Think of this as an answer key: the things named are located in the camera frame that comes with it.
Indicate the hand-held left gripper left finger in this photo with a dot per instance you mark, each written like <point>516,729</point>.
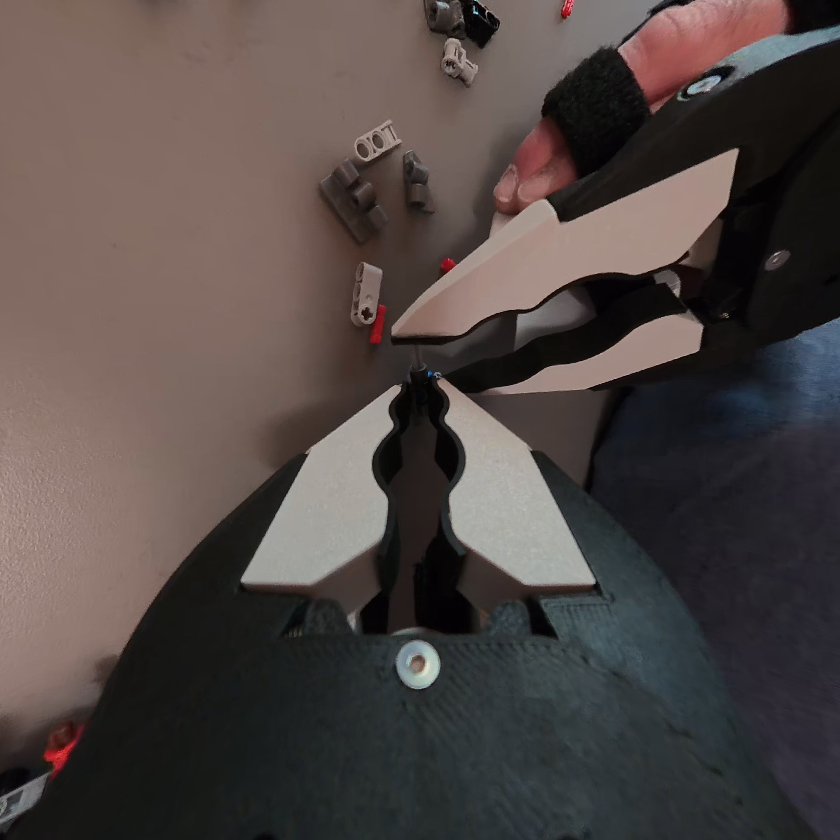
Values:
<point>328,512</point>

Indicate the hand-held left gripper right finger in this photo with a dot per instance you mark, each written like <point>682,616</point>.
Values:
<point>512,518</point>

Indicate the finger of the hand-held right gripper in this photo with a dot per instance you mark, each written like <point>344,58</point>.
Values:
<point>643,354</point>
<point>590,243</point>

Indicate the dark grey lego connector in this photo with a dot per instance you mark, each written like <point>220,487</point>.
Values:
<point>418,184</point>
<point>445,16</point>

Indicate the light grey lego connector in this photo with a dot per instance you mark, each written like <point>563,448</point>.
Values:
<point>366,292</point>

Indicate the white lego connector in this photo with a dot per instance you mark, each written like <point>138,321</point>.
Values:
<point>459,62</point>

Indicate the light grey lego beam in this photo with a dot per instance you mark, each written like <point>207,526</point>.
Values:
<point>377,141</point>

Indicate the dark grey lego hinge piece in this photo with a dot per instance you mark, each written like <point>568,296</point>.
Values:
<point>354,200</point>

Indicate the black lego connector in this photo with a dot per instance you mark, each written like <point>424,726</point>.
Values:
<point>480,21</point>

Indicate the lego model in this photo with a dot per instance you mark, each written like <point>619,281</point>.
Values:
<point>39,768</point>

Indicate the person's right hand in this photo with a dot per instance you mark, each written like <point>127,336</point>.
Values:
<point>689,39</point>

